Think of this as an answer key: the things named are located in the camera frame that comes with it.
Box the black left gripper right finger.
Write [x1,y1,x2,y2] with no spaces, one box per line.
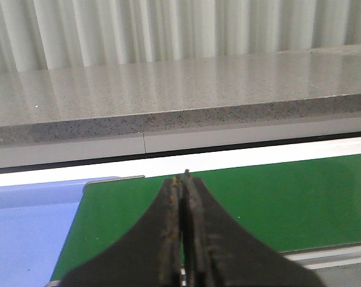
[182,171,324,286]

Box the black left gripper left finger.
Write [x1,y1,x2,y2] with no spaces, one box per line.
[59,178,181,286]

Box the green conveyor belt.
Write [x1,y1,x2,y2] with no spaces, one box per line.
[50,154,361,286]

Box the blue plastic tray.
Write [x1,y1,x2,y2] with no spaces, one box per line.
[0,176,121,287]

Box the grey speckled stone counter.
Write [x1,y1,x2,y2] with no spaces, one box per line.
[0,45,361,147]

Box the white pleated curtain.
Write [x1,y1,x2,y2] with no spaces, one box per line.
[0,1,361,73]

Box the silver conveyor side rail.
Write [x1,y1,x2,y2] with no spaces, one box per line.
[281,242,361,270]

